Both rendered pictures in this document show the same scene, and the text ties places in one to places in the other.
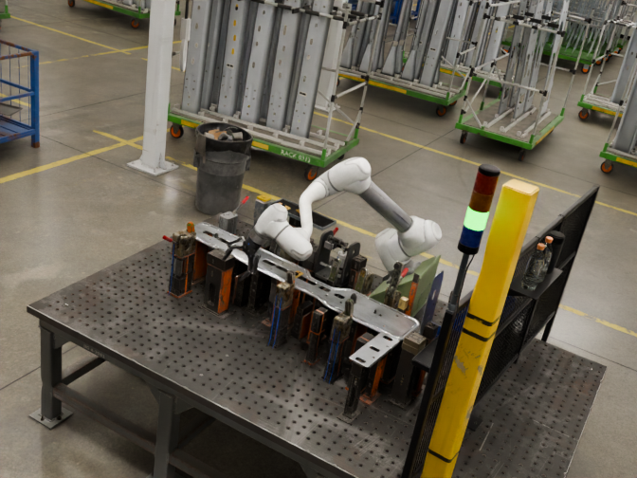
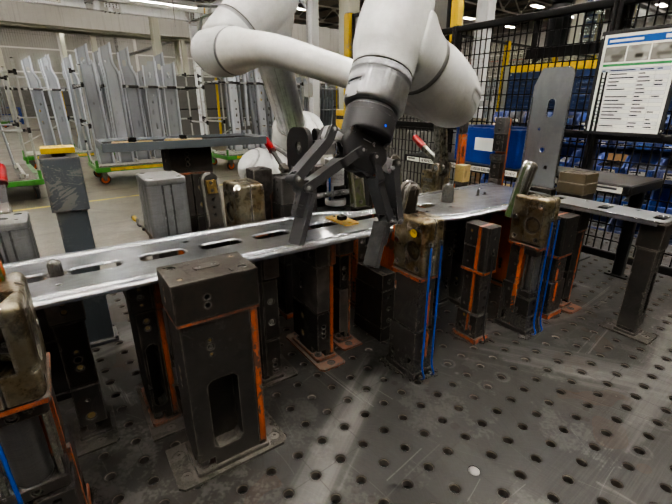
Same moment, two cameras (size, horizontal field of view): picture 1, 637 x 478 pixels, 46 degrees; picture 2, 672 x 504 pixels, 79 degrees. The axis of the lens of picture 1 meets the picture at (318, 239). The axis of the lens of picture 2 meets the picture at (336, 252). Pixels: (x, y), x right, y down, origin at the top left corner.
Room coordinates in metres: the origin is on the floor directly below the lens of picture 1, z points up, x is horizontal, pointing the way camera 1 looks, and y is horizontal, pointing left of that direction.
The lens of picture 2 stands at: (2.94, 0.87, 1.25)
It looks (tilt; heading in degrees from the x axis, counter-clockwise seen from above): 20 degrees down; 296
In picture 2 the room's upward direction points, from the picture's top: straight up
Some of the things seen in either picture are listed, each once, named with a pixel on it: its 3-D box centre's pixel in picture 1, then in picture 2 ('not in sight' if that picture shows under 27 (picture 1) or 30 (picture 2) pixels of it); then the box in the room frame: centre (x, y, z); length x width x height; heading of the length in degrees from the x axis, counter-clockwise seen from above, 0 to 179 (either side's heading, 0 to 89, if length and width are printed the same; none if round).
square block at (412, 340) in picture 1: (407, 370); (567, 231); (2.83, -0.50, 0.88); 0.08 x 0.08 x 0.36; 60
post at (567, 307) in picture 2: (375, 371); (567, 257); (2.83, -0.36, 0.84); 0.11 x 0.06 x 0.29; 150
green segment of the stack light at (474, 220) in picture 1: (476, 217); not in sight; (2.25, -0.49, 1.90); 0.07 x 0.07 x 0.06
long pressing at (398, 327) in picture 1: (291, 274); (336, 225); (3.32, 0.10, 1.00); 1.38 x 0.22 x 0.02; 60
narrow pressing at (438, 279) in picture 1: (430, 305); (545, 129); (2.94, -0.55, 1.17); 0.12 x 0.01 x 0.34; 150
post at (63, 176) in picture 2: (259, 235); (81, 254); (3.85, 0.34, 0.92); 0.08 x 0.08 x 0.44; 60
